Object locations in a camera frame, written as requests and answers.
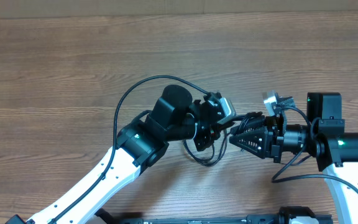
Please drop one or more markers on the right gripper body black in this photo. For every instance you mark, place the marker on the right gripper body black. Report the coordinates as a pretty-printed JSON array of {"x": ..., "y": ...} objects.
[{"x": 275, "y": 142}]

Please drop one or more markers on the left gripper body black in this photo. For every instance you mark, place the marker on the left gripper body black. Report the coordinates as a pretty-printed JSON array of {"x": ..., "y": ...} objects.
[{"x": 202, "y": 138}]

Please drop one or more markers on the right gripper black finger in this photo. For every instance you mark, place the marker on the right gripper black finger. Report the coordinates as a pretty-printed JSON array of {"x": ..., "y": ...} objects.
[
  {"x": 254, "y": 141},
  {"x": 250, "y": 124}
]

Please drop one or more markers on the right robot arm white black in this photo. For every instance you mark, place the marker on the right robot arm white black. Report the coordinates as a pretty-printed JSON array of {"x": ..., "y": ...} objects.
[{"x": 317, "y": 138}]

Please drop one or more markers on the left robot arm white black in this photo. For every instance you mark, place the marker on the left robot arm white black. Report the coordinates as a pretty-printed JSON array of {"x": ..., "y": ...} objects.
[{"x": 176, "y": 116}]

